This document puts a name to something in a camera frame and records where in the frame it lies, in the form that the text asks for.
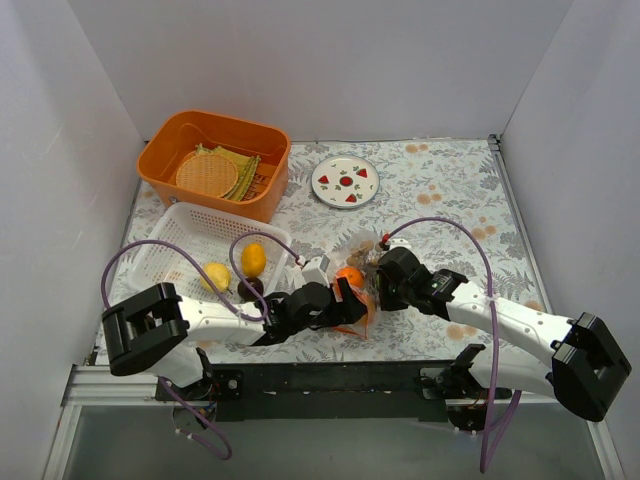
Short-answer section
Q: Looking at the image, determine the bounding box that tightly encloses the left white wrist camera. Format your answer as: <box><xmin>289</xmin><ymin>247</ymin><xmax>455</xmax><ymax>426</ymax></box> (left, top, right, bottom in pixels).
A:
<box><xmin>295</xmin><ymin>255</ymin><xmax>330</xmax><ymax>288</ymax></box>

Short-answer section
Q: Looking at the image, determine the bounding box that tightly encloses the white strawberry pattern plate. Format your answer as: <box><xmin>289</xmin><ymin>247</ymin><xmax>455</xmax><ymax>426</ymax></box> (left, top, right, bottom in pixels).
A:
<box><xmin>311</xmin><ymin>155</ymin><xmax>380</xmax><ymax>210</ymax></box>

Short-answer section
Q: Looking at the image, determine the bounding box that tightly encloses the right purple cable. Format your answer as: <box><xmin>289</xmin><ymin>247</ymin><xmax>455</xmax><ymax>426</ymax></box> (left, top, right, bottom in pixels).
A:
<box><xmin>377</xmin><ymin>215</ymin><xmax>523</xmax><ymax>475</ymax></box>

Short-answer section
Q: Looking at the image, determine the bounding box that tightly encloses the dark fake plum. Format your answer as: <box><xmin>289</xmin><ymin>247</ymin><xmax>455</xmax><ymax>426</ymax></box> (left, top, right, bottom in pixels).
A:
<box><xmin>237</xmin><ymin>277</ymin><xmax>264</xmax><ymax>302</ymax></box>

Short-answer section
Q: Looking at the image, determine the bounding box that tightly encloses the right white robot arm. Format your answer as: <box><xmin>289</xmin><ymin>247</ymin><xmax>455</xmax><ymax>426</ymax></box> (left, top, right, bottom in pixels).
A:
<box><xmin>377</xmin><ymin>247</ymin><xmax>632</xmax><ymax>422</ymax></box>

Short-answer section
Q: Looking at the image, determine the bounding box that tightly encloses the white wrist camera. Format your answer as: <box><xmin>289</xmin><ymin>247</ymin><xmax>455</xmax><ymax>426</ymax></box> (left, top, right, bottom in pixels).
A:
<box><xmin>295</xmin><ymin>255</ymin><xmax>330</xmax><ymax>288</ymax></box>
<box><xmin>375</xmin><ymin>233</ymin><xmax>411</xmax><ymax>252</ymax></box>

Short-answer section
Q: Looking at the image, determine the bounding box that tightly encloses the yellow fake lemon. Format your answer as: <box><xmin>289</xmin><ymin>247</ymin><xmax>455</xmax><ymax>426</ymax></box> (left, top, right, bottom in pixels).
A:
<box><xmin>241</xmin><ymin>243</ymin><xmax>267</xmax><ymax>278</ymax></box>

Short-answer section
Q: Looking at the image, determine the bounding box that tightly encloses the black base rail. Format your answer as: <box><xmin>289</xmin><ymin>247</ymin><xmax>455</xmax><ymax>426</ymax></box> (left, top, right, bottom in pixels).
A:
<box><xmin>155</xmin><ymin>360</ymin><xmax>487</xmax><ymax>432</ymax></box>

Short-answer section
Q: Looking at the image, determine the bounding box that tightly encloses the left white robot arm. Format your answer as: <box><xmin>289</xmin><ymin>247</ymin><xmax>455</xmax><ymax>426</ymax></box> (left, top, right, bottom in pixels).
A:
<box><xmin>102</xmin><ymin>278</ymin><xmax>368</xmax><ymax>400</ymax></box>

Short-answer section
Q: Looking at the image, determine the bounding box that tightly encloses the round orange woven coaster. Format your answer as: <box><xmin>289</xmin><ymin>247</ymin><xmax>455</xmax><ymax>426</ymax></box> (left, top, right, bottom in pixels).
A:
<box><xmin>176</xmin><ymin>154</ymin><xmax>238</xmax><ymax>198</ymax></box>

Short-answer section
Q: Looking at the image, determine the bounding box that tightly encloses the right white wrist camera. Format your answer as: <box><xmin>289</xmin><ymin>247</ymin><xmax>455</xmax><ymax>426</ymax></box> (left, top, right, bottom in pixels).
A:
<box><xmin>375</xmin><ymin>233</ymin><xmax>411</xmax><ymax>252</ymax></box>

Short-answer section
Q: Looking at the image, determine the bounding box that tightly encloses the brown fake longan cluster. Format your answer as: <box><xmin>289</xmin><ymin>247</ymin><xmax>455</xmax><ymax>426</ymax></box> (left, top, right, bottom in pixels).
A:
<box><xmin>346</xmin><ymin>240</ymin><xmax>379</xmax><ymax>269</ymax></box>

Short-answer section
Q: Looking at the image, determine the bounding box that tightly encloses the white perforated plastic basket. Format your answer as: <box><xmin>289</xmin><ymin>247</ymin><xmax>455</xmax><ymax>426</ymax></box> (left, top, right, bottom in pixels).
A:
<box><xmin>129</xmin><ymin>202</ymin><xmax>291</xmax><ymax>302</ymax></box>

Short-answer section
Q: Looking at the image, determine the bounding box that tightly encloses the orange plastic tub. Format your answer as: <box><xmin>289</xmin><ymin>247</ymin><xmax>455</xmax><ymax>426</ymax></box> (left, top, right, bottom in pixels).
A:
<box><xmin>137</xmin><ymin>111</ymin><xmax>291</xmax><ymax>223</ymax></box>

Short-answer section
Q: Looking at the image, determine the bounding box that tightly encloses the yellow green woven mat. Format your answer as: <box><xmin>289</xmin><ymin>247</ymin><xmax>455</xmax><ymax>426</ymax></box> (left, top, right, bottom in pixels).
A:
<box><xmin>195</xmin><ymin>144</ymin><xmax>261</xmax><ymax>202</ymax></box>

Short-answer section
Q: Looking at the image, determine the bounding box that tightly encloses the orange fake tangerine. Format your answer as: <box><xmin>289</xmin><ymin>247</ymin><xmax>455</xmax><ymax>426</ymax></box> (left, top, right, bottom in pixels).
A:
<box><xmin>335</xmin><ymin>266</ymin><xmax>365</xmax><ymax>289</ymax></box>

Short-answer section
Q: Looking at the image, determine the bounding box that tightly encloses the clear zip top bag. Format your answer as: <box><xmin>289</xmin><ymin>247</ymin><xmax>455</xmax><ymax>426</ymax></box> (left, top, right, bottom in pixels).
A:
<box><xmin>328</xmin><ymin>230</ymin><xmax>384</xmax><ymax>339</ymax></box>

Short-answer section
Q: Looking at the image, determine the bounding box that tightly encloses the yellow fake pear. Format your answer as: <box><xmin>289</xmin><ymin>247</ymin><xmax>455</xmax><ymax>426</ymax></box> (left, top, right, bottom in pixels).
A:
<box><xmin>199</xmin><ymin>262</ymin><xmax>232</xmax><ymax>293</ymax></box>

